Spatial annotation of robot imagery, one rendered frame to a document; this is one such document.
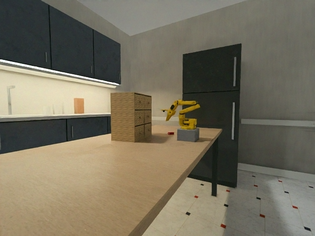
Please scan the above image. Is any wooden drawer front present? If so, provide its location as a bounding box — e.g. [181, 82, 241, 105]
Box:
[144, 123, 151, 137]
[135, 125, 144, 141]
[135, 110, 144, 125]
[144, 110, 151, 123]
[134, 94, 144, 109]
[144, 96, 151, 109]

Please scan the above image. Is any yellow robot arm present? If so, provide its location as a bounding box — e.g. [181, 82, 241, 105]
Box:
[170, 100, 200, 130]

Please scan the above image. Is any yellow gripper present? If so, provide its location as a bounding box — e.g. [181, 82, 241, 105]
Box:
[162, 109, 176, 121]

